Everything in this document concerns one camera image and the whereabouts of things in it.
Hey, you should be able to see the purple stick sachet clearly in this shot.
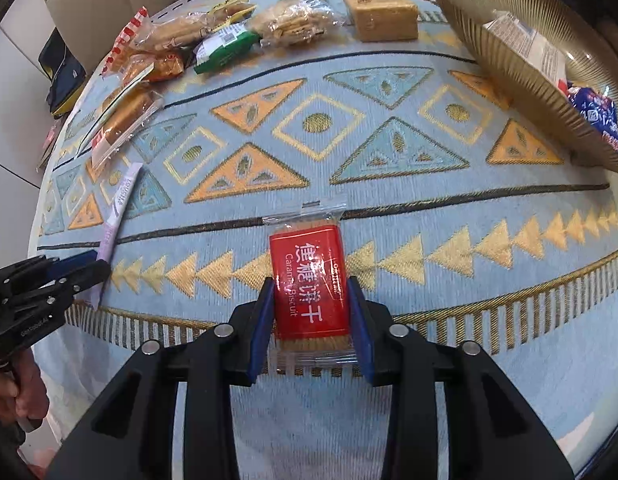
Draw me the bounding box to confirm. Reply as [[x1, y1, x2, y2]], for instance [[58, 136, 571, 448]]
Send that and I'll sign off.
[[86, 161, 145, 308]]

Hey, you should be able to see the green and white packet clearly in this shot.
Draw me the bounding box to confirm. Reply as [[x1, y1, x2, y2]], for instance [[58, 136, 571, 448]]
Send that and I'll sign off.
[[191, 25, 262, 76]]

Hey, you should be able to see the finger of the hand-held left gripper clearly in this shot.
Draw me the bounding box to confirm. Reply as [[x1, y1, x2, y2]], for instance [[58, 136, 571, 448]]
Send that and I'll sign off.
[[4, 261, 113, 318], [0, 251, 99, 291]]

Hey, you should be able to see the dark blue bag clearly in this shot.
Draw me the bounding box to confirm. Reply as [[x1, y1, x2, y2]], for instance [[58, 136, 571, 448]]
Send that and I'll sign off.
[[45, 27, 87, 118]]

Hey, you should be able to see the red-white striped bread packet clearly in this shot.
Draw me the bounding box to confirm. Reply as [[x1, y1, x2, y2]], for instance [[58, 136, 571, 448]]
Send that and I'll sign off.
[[100, 6, 215, 78]]

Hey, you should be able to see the brown cake block packet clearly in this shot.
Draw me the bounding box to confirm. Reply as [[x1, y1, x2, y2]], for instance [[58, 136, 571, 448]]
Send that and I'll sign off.
[[340, 0, 420, 42]]

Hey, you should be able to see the pink flat packet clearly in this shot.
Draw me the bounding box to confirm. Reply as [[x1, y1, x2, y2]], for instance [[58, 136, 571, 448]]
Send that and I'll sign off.
[[36, 120, 58, 171]]

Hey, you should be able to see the yellow label snack packet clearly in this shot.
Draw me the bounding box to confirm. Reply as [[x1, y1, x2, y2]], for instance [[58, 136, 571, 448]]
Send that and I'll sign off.
[[189, 1, 257, 28]]

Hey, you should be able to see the blue snack packet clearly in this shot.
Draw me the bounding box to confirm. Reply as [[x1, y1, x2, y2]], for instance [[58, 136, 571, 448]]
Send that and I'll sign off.
[[566, 80, 618, 158]]

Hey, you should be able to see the clear cracker packet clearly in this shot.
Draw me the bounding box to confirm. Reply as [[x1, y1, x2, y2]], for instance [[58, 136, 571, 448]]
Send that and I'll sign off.
[[249, 0, 347, 48]]

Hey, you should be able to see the small orange bread packet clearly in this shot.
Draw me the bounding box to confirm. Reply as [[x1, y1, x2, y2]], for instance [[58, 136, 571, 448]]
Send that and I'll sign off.
[[122, 50, 187, 83]]

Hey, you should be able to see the red biscuit packet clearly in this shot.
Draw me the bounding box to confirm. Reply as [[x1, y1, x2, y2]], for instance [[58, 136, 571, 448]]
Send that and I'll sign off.
[[261, 201, 362, 376]]

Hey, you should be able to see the long orange bread packet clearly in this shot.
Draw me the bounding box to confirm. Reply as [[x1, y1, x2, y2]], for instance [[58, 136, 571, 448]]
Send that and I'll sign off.
[[76, 80, 165, 171]]

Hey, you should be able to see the white snack packet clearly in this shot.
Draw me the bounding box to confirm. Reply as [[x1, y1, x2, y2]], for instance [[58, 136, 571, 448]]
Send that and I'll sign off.
[[481, 12, 570, 83]]

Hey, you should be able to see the person's left hand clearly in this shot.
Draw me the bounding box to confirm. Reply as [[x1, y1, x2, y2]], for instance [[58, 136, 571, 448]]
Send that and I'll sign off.
[[0, 347, 50, 431]]

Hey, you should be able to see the patterned blue rug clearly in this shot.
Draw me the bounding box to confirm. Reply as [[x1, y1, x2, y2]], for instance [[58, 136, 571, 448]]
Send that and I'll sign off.
[[29, 0, 618, 480]]

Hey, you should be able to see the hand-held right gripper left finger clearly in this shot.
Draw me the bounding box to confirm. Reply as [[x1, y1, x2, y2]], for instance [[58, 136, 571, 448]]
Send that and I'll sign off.
[[46, 276, 277, 480]]

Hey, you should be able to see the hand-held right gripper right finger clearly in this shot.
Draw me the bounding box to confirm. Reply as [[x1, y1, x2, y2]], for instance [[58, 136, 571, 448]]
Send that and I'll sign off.
[[346, 275, 574, 480]]

